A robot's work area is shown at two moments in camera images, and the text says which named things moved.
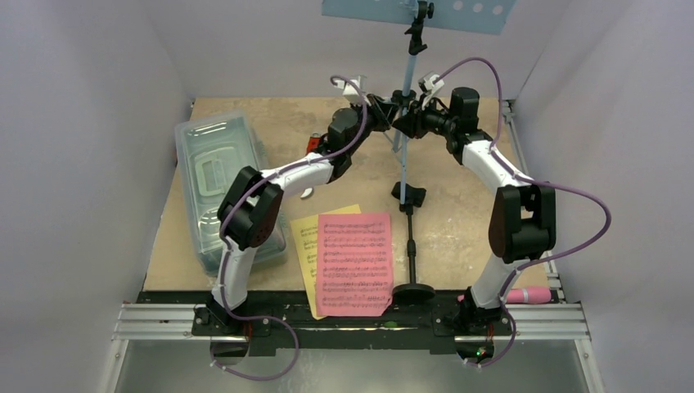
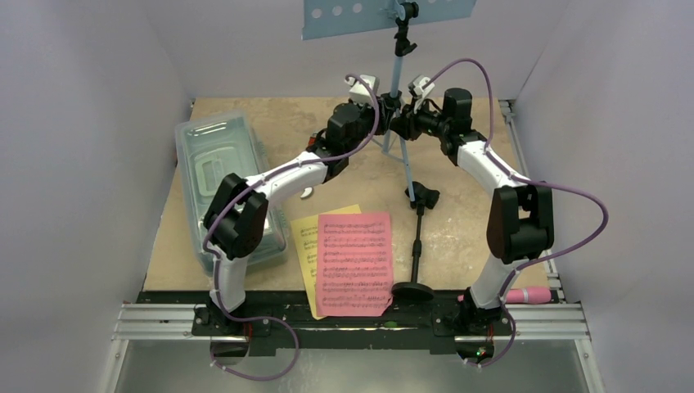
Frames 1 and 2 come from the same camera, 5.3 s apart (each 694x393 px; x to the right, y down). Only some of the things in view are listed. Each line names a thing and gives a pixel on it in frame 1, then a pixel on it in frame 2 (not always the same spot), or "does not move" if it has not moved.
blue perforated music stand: x=477 y=15 → x=326 y=18
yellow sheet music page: x=305 y=232 does not move
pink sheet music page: x=353 y=266 does not move
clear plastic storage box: x=212 y=147 does not move
